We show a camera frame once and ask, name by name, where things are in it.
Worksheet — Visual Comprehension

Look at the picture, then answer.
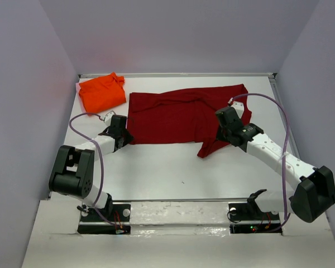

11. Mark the white front panel board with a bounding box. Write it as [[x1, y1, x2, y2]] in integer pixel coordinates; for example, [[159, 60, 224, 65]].
[[23, 199, 335, 267]]

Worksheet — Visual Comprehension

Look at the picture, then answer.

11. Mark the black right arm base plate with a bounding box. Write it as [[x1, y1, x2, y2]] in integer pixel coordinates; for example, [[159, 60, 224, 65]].
[[227, 203, 282, 235]]

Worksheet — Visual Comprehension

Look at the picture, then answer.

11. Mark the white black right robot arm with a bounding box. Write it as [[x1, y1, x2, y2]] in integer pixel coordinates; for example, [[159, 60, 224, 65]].
[[215, 106, 335, 223]]

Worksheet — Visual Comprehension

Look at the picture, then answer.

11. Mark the dark red t shirt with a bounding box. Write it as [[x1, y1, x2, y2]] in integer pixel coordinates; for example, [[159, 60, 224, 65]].
[[127, 84, 248, 159]]

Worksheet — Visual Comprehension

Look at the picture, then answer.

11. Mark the right side aluminium rail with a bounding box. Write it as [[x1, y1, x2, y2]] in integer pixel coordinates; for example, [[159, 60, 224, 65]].
[[269, 74, 313, 198]]

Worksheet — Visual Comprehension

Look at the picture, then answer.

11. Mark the white table edge rail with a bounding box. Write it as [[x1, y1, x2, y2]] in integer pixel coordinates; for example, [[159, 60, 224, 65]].
[[77, 72, 277, 78]]

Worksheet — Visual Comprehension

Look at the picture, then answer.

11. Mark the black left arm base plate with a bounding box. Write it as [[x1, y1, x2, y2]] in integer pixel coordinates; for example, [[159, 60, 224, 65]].
[[77, 203, 131, 235]]

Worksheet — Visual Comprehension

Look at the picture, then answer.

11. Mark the orange t shirt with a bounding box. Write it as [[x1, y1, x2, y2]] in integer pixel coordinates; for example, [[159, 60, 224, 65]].
[[78, 73, 126, 113]]

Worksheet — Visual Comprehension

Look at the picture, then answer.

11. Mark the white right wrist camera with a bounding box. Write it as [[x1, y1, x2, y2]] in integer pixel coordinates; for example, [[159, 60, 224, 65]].
[[230, 101, 245, 118]]

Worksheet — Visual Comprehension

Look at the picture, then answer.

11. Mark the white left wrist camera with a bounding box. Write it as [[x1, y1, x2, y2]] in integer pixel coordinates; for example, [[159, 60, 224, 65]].
[[103, 111, 116, 125]]

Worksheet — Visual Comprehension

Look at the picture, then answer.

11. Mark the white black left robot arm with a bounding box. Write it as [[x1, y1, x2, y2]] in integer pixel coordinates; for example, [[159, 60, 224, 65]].
[[49, 112, 133, 221]]

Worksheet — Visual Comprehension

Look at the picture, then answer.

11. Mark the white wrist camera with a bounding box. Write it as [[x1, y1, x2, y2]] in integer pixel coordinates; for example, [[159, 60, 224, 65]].
[[103, 111, 116, 125], [230, 101, 245, 118]]

